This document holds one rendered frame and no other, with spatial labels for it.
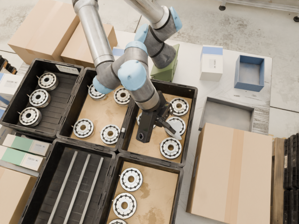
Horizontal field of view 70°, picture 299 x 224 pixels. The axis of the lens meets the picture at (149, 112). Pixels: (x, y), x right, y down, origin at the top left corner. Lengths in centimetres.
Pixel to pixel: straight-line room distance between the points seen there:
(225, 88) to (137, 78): 88
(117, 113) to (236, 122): 67
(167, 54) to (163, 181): 67
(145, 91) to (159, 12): 55
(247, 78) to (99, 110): 91
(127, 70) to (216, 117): 80
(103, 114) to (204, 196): 62
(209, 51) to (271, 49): 135
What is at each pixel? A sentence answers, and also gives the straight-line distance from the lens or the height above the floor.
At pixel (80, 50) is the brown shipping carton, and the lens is 138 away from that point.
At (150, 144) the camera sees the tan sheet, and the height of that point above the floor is 83.
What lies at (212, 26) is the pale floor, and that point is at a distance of 270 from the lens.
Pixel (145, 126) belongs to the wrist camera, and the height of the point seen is 119.
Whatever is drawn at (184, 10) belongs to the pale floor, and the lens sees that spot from 284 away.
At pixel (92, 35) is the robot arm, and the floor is 128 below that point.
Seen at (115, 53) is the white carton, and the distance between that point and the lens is 140.
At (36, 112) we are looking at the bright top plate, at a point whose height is 86.
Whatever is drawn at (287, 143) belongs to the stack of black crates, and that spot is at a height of 20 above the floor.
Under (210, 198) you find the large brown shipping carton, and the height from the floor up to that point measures 90.
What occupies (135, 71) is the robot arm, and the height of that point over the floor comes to 138.
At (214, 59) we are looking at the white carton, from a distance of 138.
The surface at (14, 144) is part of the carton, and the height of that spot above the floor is 82.
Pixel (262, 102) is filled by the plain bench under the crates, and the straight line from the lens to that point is 142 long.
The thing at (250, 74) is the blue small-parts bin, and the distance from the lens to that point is 149.
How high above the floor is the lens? 186
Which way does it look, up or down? 66 degrees down
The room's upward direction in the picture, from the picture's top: 6 degrees counter-clockwise
